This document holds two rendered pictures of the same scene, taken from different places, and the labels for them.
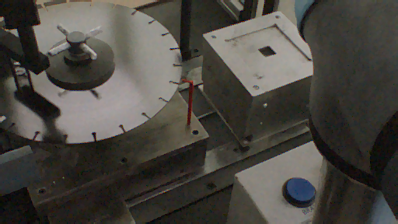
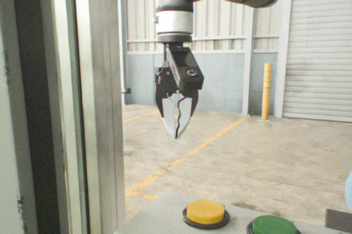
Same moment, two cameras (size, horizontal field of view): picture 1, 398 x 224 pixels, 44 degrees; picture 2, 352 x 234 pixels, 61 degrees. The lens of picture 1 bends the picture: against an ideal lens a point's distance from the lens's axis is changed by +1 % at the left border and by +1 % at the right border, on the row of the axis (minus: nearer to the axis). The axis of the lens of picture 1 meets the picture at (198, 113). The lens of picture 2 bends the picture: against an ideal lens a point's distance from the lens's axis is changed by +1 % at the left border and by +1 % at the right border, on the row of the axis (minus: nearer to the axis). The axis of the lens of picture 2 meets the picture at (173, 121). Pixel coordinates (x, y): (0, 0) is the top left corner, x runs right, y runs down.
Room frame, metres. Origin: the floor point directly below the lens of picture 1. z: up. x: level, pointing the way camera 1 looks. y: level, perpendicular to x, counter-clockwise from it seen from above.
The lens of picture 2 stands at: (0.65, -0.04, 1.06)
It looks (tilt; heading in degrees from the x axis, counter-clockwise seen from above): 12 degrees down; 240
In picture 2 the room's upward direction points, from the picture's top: straight up
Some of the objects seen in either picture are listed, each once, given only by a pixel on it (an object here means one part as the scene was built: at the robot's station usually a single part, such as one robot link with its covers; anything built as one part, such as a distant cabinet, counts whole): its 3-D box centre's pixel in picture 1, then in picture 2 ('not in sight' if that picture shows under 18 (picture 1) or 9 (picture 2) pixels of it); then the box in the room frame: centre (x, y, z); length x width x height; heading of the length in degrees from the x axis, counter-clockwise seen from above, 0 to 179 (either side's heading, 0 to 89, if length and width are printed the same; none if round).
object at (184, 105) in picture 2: not in sight; (181, 116); (0.32, -0.58, 0.94); 0.06 x 0.03 x 0.09; 71
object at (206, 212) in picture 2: not in sight; (205, 216); (0.47, -0.27, 0.90); 0.04 x 0.04 x 0.02
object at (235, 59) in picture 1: (261, 78); not in sight; (0.70, -0.12, 0.82); 0.18 x 0.18 x 0.15; 32
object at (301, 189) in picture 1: (299, 192); not in sight; (0.40, -0.16, 0.90); 0.04 x 0.04 x 0.02
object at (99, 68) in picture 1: (78, 57); not in sight; (0.58, 0.20, 0.96); 0.11 x 0.11 x 0.03
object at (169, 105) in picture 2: not in sight; (167, 116); (0.35, -0.59, 0.94); 0.06 x 0.03 x 0.09; 71
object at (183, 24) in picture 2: not in sight; (173, 26); (0.34, -0.58, 1.13); 0.08 x 0.08 x 0.05
